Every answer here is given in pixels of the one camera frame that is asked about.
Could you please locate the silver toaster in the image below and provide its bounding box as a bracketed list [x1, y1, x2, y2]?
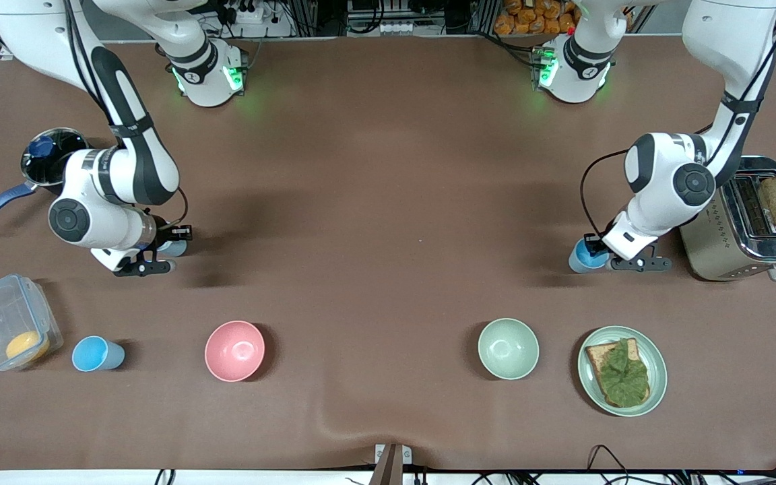
[679, 156, 776, 282]

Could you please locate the pale green plate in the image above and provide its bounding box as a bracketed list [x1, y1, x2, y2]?
[577, 326, 668, 418]

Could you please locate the slice of toast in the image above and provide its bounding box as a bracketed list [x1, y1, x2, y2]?
[585, 338, 651, 408]

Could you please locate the green lettuce leaf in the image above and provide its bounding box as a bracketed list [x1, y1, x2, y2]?
[595, 339, 651, 408]

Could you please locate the pink bowl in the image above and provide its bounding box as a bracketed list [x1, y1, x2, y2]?
[204, 321, 266, 383]

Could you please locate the yellow orange round fruit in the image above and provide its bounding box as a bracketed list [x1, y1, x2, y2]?
[5, 330, 51, 364]

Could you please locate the pale green bowl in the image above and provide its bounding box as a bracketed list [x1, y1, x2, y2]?
[478, 318, 540, 381]

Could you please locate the bag of orange bread rolls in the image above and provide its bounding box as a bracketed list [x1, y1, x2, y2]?
[494, 0, 581, 36]

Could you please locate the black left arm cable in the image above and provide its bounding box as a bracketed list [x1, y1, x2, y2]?
[580, 150, 638, 236]

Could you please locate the dark saucepan with blue handle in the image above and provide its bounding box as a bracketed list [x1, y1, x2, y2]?
[0, 127, 92, 232]

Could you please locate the black looped cable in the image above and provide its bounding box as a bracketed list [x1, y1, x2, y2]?
[587, 445, 631, 485]

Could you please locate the metal table bracket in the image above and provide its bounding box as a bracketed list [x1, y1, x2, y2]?
[375, 443, 413, 485]

